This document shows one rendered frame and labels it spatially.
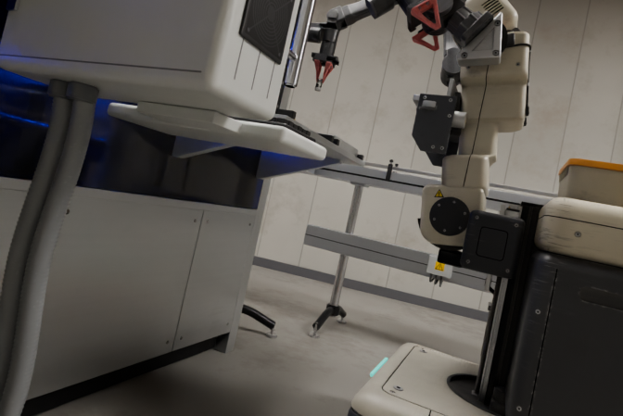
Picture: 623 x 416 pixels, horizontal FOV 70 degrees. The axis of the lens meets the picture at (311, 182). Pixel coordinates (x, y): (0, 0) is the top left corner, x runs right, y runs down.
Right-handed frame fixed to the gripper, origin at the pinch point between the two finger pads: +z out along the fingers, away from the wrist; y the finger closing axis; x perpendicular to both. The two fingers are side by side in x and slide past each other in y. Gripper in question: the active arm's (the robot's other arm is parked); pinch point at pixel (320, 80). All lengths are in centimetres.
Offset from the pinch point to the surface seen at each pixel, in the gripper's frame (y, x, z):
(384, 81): -11, -236, -78
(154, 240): 30, 38, 68
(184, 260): 26, 22, 74
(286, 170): 5.8, -5.5, 35.8
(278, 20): -11, 98, 20
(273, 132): -12, 88, 36
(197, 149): 22, 42, 39
